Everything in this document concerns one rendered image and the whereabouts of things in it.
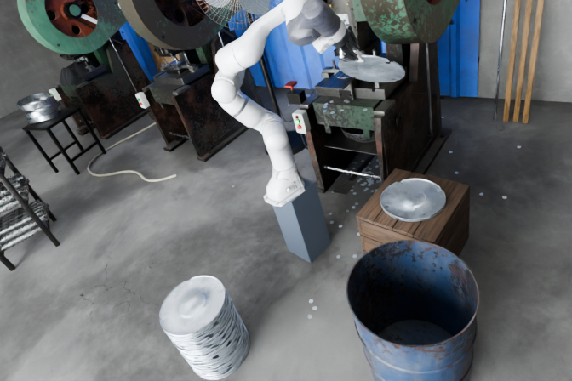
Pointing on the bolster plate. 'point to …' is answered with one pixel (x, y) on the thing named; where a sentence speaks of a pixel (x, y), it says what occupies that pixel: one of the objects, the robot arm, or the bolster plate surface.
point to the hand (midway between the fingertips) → (357, 55)
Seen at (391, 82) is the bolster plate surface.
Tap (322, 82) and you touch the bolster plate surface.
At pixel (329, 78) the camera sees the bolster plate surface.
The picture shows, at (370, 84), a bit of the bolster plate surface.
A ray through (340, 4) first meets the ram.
